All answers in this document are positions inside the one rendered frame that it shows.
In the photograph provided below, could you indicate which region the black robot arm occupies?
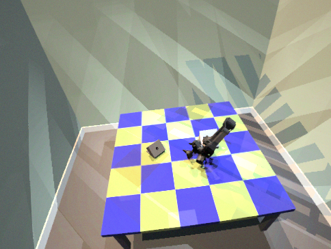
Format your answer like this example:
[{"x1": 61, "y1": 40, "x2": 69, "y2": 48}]
[{"x1": 191, "y1": 117, "x2": 237, "y2": 165}]

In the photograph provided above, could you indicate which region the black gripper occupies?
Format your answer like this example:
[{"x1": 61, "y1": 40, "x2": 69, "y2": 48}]
[{"x1": 183, "y1": 140, "x2": 202, "y2": 159}]

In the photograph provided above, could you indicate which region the grey sloped panel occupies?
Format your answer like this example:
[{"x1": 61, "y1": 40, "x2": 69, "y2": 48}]
[{"x1": 146, "y1": 140, "x2": 166, "y2": 158}]

